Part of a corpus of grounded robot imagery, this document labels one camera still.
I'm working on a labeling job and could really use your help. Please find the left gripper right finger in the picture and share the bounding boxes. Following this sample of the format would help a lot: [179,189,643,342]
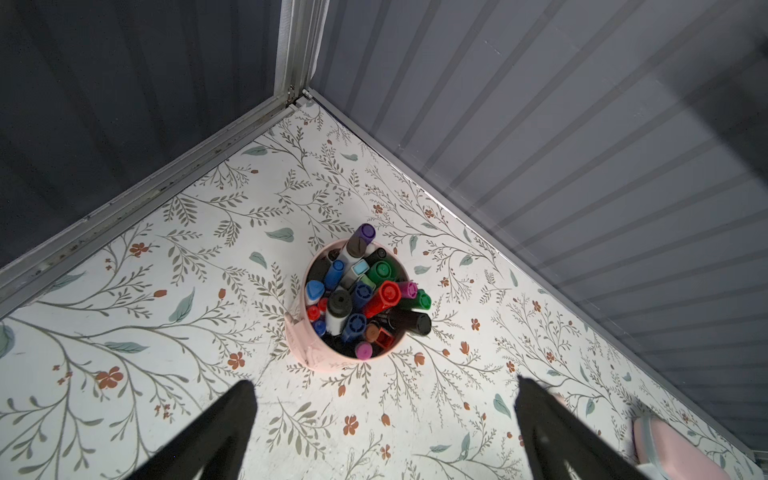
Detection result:
[514,376,646,480]

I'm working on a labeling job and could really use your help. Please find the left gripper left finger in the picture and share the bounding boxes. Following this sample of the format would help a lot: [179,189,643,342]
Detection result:
[130,380,258,479]

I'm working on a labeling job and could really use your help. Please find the pink pen cup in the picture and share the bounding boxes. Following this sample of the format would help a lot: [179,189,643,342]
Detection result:
[285,223,432,372]

